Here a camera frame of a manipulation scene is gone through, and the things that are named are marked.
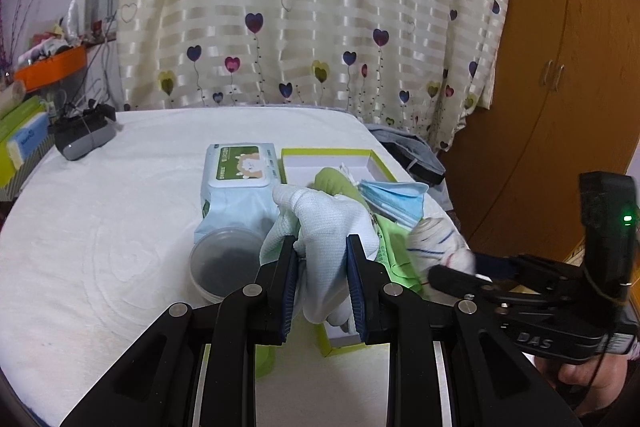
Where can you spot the wooden wardrobe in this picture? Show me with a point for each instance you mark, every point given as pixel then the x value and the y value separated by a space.
pixel 550 57

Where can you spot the black and grey headset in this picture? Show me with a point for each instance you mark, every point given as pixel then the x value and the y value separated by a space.
pixel 80 139

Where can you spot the clear plastic jar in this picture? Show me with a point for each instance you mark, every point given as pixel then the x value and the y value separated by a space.
pixel 225 262

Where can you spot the cream sock with blue stripes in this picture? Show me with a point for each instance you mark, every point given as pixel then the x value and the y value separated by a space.
pixel 440 242

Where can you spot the striped grey tray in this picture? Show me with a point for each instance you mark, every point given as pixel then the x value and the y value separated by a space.
pixel 20 187

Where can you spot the lime green file box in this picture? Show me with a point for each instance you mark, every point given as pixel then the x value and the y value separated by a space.
pixel 5 167

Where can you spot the pink decorative branches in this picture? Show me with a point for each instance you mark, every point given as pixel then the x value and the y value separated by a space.
pixel 5 52

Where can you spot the wet wipes pack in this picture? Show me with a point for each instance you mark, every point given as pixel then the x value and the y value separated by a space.
pixel 235 197

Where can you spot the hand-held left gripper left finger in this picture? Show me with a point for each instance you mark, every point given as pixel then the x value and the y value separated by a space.
pixel 289 297

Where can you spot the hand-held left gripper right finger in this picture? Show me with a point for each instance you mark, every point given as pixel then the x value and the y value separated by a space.
pixel 356 292

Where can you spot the long green carton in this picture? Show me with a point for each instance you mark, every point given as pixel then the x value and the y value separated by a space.
pixel 20 114

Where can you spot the lime green cardboard box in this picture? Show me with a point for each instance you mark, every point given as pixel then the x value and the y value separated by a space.
pixel 325 162

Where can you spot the orange storage bin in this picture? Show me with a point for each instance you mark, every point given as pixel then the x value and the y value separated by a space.
pixel 50 67

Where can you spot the light grey glove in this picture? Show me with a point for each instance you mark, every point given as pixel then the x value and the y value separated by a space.
pixel 325 232

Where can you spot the blue tissue pack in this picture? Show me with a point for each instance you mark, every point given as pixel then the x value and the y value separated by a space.
pixel 27 137

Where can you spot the cream curtain with hearts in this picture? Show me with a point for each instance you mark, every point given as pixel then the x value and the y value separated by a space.
pixel 300 7

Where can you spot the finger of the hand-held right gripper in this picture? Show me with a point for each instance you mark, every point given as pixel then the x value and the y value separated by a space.
pixel 460 282
pixel 500 266

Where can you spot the person's right hand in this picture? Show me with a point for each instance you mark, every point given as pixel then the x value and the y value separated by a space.
pixel 590 377

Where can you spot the green lidded jar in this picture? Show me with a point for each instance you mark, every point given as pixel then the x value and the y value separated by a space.
pixel 265 359

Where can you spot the blue face mask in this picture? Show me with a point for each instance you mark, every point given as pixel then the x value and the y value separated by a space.
pixel 395 194

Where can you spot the small lime green cloth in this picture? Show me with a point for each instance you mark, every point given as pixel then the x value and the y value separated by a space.
pixel 395 257

